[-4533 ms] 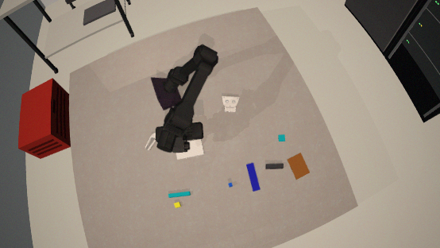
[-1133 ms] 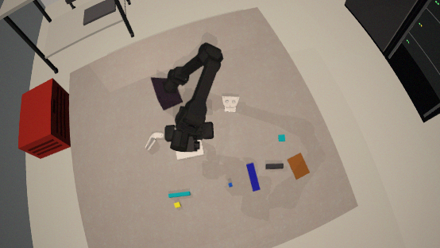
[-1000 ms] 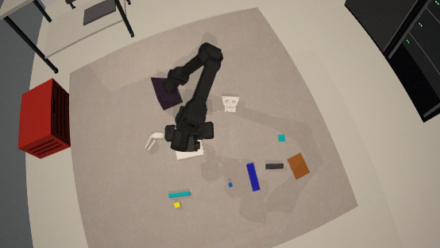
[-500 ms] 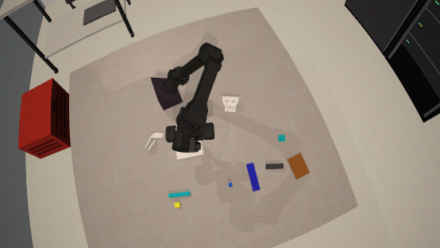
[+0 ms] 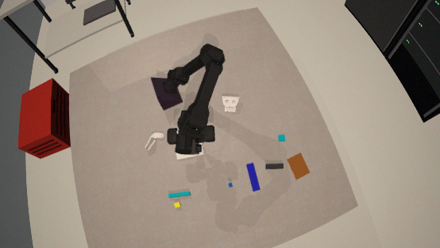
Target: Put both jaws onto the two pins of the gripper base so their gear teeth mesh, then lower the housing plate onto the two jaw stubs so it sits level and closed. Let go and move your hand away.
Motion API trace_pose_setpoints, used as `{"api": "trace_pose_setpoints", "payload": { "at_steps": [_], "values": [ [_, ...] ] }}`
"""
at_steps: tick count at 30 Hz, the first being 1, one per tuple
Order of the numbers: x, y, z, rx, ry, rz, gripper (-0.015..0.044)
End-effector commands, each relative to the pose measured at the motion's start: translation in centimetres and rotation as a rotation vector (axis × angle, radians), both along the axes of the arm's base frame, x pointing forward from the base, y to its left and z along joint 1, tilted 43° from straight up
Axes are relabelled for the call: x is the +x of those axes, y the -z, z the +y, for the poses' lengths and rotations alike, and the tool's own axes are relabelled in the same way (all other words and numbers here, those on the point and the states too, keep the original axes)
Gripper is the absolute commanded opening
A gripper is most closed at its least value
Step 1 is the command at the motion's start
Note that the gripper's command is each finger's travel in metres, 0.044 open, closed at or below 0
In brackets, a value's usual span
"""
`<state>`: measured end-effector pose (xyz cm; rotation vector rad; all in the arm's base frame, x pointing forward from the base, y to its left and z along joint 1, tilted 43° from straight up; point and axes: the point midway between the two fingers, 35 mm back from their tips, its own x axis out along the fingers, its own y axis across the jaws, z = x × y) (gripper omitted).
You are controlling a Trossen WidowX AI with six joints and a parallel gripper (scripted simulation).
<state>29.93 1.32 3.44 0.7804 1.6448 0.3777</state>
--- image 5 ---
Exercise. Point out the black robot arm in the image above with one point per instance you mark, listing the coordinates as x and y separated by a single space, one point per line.
196 116

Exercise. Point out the brown rectangular plate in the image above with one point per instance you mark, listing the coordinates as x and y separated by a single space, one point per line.
298 166

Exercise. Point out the dark blue flat bar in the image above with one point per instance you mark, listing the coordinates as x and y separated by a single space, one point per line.
253 177

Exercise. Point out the dark grey flat bar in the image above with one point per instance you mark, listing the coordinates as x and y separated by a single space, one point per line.
274 166

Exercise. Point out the beige housing plate with two round holes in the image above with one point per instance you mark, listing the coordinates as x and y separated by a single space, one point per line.
230 100

